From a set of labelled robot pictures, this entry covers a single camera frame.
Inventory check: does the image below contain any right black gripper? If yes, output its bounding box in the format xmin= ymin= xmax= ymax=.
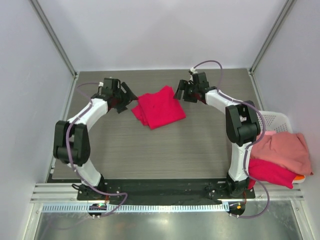
xmin=173 ymin=79 xmax=199 ymax=103

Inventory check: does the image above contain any magenta t shirt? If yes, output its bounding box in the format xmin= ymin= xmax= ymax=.
xmin=248 ymin=158 xmax=297 ymax=189
xmin=131 ymin=85 xmax=186 ymax=130

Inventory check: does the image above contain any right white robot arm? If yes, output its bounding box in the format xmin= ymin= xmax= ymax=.
xmin=173 ymin=71 xmax=262 ymax=198

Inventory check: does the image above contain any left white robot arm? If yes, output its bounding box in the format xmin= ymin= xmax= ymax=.
xmin=53 ymin=78 xmax=138 ymax=200

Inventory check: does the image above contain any white plastic laundry basket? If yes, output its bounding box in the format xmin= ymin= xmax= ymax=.
xmin=260 ymin=111 xmax=303 ymax=184

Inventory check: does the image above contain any salmon pink t shirt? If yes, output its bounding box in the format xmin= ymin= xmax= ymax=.
xmin=250 ymin=131 xmax=313 ymax=176

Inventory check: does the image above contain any orange garment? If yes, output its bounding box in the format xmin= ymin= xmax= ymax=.
xmin=293 ymin=175 xmax=306 ymax=183

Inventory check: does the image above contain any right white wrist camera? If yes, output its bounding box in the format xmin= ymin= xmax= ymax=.
xmin=188 ymin=67 xmax=198 ymax=75

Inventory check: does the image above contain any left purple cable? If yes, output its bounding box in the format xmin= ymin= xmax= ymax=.
xmin=65 ymin=82 xmax=129 ymax=217

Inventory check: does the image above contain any purple cable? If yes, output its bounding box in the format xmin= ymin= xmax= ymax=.
xmin=65 ymin=82 xmax=129 ymax=217
xmin=192 ymin=59 xmax=271 ymax=220

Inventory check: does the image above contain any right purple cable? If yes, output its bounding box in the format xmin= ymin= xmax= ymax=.
xmin=192 ymin=59 xmax=271 ymax=220

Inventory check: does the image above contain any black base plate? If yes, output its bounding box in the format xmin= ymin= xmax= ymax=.
xmin=77 ymin=178 xmax=256 ymax=205

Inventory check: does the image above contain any white slotted cable duct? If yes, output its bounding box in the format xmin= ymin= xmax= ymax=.
xmin=42 ymin=202 xmax=229 ymax=213

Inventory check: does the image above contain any left aluminium frame post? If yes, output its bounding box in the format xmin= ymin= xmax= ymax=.
xmin=29 ymin=0 xmax=77 ymax=79

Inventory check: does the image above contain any aluminium frame post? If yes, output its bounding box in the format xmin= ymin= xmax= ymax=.
xmin=248 ymin=0 xmax=297 ymax=76
xmin=29 ymin=0 xmax=77 ymax=79

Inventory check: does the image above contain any right aluminium frame post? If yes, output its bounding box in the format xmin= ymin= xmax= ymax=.
xmin=248 ymin=0 xmax=297 ymax=76

